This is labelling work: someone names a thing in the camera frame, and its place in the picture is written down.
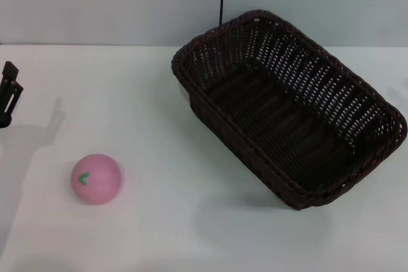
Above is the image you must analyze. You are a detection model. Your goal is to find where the pink peach toy ball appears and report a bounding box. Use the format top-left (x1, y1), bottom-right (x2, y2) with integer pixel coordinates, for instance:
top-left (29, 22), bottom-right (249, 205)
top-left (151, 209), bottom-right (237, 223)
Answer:
top-left (70, 153), bottom-right (124, 206)

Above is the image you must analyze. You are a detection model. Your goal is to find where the dark brown wicker basket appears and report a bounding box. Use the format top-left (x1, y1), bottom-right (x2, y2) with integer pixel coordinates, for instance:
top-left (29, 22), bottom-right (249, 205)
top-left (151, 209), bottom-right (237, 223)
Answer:
top-left (171, 9), bottom-right (405, 211)

